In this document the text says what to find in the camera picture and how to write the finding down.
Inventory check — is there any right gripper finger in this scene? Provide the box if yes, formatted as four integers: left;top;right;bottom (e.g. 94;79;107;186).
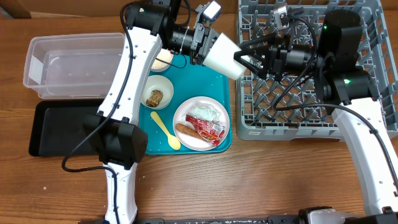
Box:
234;55;267;79
234;33;276;57

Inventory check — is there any white plastic cup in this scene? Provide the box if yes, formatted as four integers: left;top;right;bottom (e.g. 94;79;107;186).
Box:
202;33;247;80

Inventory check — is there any white bowl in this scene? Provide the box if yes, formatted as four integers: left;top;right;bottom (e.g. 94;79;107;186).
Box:
141;75;174;110

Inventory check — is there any white napkin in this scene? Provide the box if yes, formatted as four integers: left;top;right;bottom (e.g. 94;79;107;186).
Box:
187;103;221;122

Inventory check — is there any brown food chunk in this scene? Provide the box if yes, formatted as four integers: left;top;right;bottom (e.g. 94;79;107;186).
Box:
146;90;164;108

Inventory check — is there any red snack wrapper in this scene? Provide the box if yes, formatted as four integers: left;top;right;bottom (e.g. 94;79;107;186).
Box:
185;115;225;146

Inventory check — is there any brown sausage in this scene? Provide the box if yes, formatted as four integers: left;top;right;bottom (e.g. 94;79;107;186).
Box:
175;123;204;141

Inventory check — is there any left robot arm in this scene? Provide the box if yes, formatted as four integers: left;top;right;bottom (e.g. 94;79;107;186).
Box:
83;1;221;223

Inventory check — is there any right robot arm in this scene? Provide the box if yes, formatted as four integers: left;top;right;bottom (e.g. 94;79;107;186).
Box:
234;9;397;223

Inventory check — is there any grey dishwasher rack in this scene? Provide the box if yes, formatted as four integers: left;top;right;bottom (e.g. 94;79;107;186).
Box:
235;0;398;143

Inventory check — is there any teal serving tray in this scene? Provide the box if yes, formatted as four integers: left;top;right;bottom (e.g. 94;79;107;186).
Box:
139;56;233;156

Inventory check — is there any white round plate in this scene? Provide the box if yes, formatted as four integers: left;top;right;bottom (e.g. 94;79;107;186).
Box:
172;96;231;152

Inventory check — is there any yellow plastic spoon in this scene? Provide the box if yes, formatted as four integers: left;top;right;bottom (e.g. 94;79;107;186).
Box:
150;111;181;151

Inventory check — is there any clear plastic bin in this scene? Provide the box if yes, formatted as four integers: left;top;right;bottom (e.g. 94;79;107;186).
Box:
23;33;124;100

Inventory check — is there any black plastic tray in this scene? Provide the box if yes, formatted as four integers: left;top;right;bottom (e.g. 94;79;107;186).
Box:
29;99;103;157

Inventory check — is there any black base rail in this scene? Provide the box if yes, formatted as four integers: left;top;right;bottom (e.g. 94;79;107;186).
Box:
77;215;312;224

